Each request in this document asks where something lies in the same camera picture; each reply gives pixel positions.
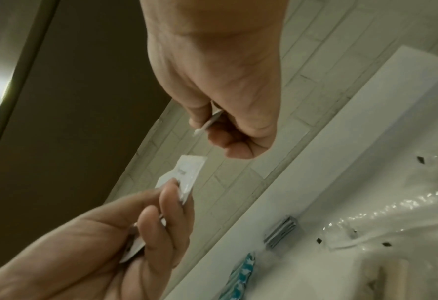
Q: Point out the person's left hand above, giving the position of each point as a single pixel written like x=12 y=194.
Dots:
x=74 y=257

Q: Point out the pile of mixed clear packets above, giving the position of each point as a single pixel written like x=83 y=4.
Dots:
x=407 y=219

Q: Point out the stack of small white sachets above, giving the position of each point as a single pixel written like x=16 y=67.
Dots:
x=187 y=172

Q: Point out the person's right hand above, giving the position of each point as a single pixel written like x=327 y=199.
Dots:
x=222 y=58

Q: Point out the torn white sachet strip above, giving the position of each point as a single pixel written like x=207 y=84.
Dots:
x=208 y=123

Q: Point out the stack of large white sachets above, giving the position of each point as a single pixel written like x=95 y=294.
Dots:
x=281 y=231

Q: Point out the grey board yellow edge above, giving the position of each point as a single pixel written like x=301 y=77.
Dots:
x=74 y=88

